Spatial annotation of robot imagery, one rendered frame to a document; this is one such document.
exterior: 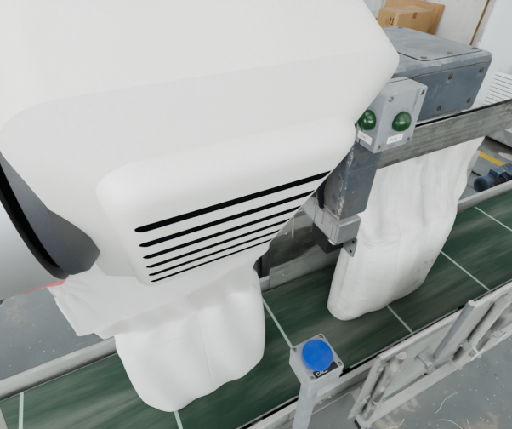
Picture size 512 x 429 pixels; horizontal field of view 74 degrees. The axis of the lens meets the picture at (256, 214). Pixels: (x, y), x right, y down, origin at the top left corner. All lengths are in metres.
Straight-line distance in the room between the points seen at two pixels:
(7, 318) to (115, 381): 1.00
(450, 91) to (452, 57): 0.05
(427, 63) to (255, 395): 1.00
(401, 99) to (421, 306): 1.08
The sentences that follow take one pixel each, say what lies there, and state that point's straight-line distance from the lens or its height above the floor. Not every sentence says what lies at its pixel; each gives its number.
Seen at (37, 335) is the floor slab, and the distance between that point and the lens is 2.02.
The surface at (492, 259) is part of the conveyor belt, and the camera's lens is 1.83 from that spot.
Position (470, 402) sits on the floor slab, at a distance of 1.83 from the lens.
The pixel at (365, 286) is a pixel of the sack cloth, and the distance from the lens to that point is 1.22.
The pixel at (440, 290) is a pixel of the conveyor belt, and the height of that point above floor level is 0.38.
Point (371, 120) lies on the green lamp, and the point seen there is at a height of 1.29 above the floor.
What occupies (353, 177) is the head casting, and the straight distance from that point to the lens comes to 0.62.
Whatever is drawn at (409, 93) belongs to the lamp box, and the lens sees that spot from 0.54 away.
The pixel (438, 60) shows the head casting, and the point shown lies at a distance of 0.66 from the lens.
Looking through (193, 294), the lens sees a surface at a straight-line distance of 0.86.
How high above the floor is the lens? 1.50
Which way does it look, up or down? 40 degrees down
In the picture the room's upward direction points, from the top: straight up
